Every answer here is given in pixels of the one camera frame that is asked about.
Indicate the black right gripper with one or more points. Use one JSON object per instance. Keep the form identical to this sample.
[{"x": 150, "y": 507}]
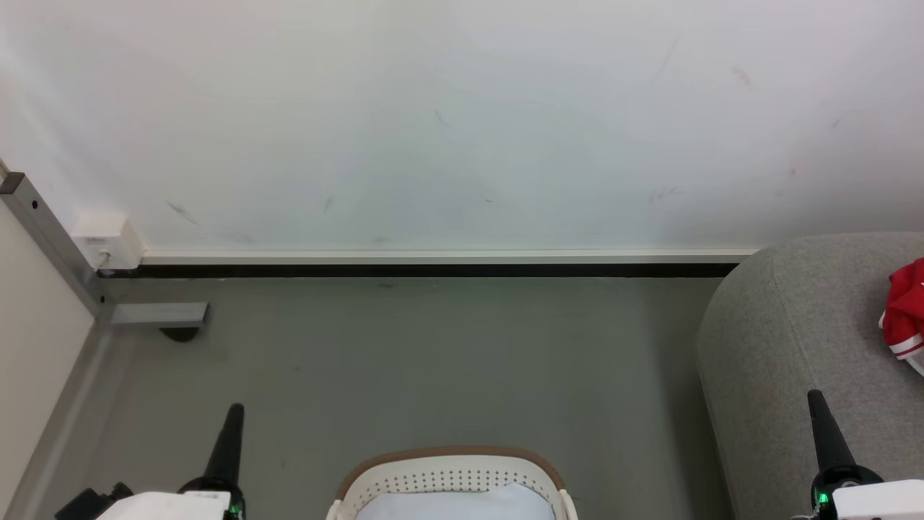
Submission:
[{"x": 830, "y": 485}]

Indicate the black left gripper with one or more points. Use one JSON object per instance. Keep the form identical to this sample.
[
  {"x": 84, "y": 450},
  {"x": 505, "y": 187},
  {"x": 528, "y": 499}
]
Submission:
[{"x": 216, "y": 484}]

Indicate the red white striped garment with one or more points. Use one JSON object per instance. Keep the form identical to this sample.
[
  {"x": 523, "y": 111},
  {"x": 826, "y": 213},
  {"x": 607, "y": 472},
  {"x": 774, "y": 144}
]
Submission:
[{"x": 906, "y": 310}]

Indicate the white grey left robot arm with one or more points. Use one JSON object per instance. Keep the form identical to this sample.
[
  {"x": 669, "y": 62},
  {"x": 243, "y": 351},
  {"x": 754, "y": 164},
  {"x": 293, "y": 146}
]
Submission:
[{"x": 166, "y": 507}]

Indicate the white laundry basket brown rim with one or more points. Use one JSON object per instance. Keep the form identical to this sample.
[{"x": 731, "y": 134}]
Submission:
[{"x": 447, "y": 477}]

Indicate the light blue clothing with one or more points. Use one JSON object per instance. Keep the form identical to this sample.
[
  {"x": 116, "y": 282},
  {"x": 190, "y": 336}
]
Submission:
[{"x": 455, "y": 507}]

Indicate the grey fabric sofa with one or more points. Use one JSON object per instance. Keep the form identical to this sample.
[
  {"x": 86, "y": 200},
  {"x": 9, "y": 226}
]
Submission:
[{"x": 779, "y": 347}]

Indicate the beige partition panel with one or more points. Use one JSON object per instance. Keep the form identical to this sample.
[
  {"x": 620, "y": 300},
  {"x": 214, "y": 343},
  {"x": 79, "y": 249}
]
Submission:
[{"x": 36, "y": 339}]

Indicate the white black baseboard strip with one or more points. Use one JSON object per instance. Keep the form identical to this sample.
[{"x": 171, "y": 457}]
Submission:
[{"x": 433, "y": 258}]

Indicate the black round frame foot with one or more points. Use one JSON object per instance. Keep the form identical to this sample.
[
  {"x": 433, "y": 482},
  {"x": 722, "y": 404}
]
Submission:
[{"x": 180, "y": 334}]

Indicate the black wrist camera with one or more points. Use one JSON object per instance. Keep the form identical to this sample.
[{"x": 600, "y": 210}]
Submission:
[{"x": 86, "y": 504}]

